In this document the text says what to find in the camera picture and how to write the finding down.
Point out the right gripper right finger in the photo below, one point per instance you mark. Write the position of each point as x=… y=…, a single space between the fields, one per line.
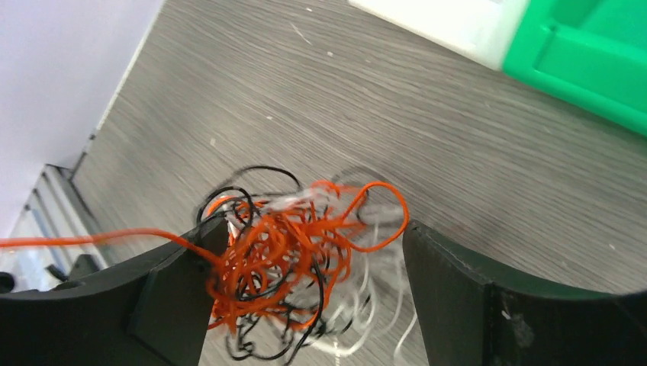
x=474 y=310

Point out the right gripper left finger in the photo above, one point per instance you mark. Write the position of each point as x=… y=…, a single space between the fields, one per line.
x=152 y=309

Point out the white plastic bin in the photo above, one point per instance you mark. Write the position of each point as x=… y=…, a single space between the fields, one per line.
x=480 y=30

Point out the green plastic bin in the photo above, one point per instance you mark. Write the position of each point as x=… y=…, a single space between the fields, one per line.
x=589 y=53

